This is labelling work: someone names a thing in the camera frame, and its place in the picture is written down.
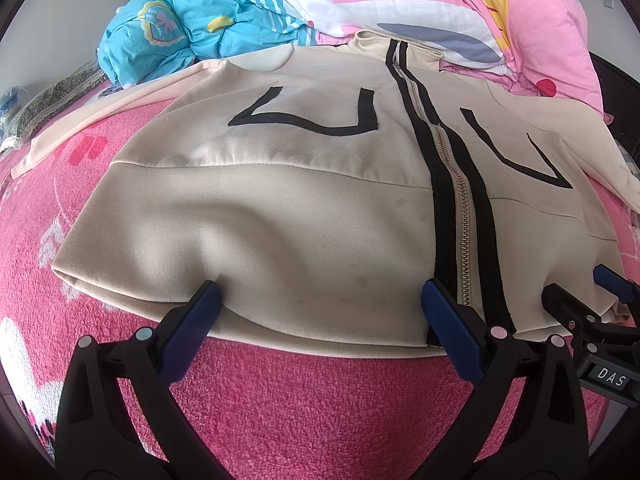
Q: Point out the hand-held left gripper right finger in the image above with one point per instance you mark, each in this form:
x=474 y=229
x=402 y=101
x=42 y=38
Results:
x=450 y=330

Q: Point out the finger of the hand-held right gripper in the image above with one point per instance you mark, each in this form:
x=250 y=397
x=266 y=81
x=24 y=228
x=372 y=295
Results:
x=609 y=280
x=565 y=300

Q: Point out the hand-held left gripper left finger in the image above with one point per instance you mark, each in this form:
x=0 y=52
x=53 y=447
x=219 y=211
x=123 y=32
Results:
x=192 y=325

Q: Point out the beige zip jacket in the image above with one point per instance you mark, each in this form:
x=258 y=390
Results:
x=300 y=210

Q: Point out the pale patterned cloth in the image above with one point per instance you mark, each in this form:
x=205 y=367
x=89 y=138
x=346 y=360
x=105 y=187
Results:
x=629 y=160

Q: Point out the pink fleece blanket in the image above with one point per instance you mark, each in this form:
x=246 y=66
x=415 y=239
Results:
x=300 y=410

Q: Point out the dark patterned cloth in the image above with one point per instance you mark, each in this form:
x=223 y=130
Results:
x=50 y=95

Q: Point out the clear plastic bag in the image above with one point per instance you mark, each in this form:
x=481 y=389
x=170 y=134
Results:
x=10 y=105

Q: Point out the blue patterned quilt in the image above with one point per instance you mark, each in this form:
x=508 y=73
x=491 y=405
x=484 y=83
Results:
x=200 y=25

